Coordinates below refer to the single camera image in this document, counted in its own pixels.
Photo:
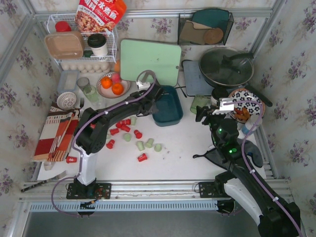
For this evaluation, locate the black mesh holder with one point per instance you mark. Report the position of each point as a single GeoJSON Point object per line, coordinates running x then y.
{"type": "Point", "coordinates": [210, 26]}

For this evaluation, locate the green glass cup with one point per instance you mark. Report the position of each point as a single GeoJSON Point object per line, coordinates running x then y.
{"type": "Point", "coordinates": [199, 100]}

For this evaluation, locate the fruit plate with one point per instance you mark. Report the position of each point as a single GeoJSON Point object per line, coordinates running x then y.
{"type": "Point", "coordinates": [112, 86]}

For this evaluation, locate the green capsule tall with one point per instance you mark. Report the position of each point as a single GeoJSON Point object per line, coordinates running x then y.
{"type": "Point", "coordinates": [140, 145]}

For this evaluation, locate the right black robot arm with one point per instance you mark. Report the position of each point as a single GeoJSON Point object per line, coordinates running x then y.
{"type": "Point", "coordinates": [274, 216]}

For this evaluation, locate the red snack bag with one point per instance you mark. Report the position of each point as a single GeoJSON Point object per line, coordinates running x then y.
{"type": "Point", "coordinates": [97, 16]}

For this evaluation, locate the blue grey trivet mat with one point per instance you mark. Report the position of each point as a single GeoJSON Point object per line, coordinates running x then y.
{"type": "Point", "coordinates": [194, 79]}

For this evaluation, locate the egg tray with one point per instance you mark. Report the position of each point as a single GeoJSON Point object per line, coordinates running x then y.
{"type": "Point", "coordinates": [94, 67]}

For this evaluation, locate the white cup black lid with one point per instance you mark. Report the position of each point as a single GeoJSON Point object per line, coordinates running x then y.
{"type": "Point", "coordinates": [97, 43]}

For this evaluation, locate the jar with black lid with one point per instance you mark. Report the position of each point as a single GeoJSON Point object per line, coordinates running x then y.
{"type": "Point", "coordinates": [218, 93]}

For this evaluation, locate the flower patterned plate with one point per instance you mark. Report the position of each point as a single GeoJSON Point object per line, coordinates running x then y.
{"type": "Point", "coordinates": [251, 105]}

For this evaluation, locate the black frying pan with lid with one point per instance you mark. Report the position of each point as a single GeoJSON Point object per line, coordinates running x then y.
{"type": "Point", "coordinates": [226, 67]}

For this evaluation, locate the teal storage basket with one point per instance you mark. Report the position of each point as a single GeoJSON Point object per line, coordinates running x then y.
{"type": "Point", "coordinates": [169, 108]}

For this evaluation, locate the clear storage box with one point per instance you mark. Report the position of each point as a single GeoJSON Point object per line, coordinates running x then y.
{"type": "Point", "coordinates": [68, 81]}

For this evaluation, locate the white strainer basket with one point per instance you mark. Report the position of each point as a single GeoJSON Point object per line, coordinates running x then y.
{"type": "Point", "coordinates": [66, 100]}

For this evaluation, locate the red lid jar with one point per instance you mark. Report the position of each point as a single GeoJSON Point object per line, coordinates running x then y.
{"type": "Point", "coordinates": [62, 26]}

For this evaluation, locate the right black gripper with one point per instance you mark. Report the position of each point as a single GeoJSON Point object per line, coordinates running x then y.
{"type": "Point", "coordinates": [206, 116]}

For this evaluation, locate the striped kitchen towel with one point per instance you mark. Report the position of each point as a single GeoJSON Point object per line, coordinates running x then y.
{"type": "Point", "coordinates": [57, 134]}

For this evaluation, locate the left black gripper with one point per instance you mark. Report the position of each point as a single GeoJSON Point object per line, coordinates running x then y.
{"type": "Point", "coordinates": [153, 99]}

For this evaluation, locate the red capsule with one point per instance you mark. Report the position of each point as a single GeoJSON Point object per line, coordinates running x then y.
{"type": "Point", "coordinates": [142, 157]}
{"type": "Point", "coordinates": [110, 144]}
{"type": "Point", "coordinates": [138, 134]}

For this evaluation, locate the grey green tumbler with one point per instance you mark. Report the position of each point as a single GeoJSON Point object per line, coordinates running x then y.
{"type": "Point", "coordinates": [88, 90]}

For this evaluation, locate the white bottle blue label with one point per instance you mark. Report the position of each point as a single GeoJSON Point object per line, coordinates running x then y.
{"type": "Point", "coordinates": [250, 123]}

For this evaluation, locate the grey microfibre glove cloth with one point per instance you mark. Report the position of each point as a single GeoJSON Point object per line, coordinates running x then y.
{"type": "Point", "coordinates": [225, 157]}

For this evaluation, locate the beige plastic container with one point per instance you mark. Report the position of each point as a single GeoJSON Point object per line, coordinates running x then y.
{"type": "Point", "coordinates": [65, 45]}

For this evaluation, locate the light green cutting board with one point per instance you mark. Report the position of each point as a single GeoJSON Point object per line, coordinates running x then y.
{"type": "Point", "coordinates": [137, 56]}

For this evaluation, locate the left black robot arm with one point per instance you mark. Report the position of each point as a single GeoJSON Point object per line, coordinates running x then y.
{"type": "Point", "coordinates": [91, 134]}

